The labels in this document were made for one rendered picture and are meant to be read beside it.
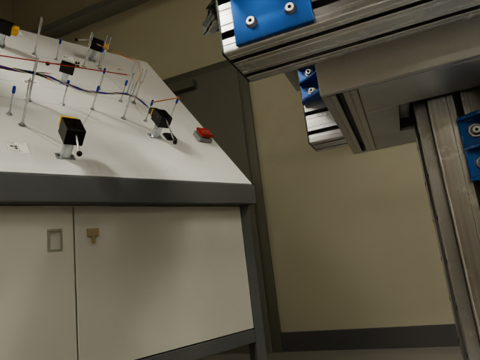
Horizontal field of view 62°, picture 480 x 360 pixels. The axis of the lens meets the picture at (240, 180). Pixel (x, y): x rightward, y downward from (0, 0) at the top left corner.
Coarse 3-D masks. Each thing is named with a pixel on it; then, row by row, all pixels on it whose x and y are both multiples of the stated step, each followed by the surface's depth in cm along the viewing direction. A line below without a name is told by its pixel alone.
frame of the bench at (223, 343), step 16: (240, 208) 136; (256, 272) 134; (256, 288) 132; (256, 304) 130; (256, 320) 129; (224, 336) 120; (240, 336) 123; (256, 336) 127; (176, 352) 109; (192, 352) 112; (208, 352) 115; (256, 352) 126
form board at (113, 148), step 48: (0, 48) 141; (48, 48) 160; (0, 96) 114; (48, 96) 127; (96, 96) 142; (144, 96) 161; (0, 144) 96; (48, 144) 105; (96, 144) 115; (144, 144) 128; (192, 144) 143
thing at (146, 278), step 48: (96, 240) 102; (144, 240) 110; (192, 240) 120; (240, 240) 132; (96, 288) 99; (144, 288) 107; (192, 288) 116; (240, 288) 128; (96, 336) 96; (144, 336) 104; (192, 336) 113
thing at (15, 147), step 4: (8, 144) 97; (12, 144) 98; (16, 144) 99; (20, 144) 100; (24, 144) 100; (8, 148) 96; (12, 148) 97; (16, 148) 98; (20, 148) 98; (24, 148) 99; (28, 148) 100; (16, 152) 96; (20, 152) 97; (24, 152) 98; (28, 152) 98
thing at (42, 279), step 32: (0, 224) 89; (32, 224) 93; (64, 224) 98; (0, 256) 87; (32, 256) 91; (64, 256) 96; (0, 288) 86; (32, 288) 90; (64, 288) 94; (0, 320) 85; (32, 320) 88; (64, 320) 93; (0, 352) 83; (32, 352) 87; (64, 352) 91
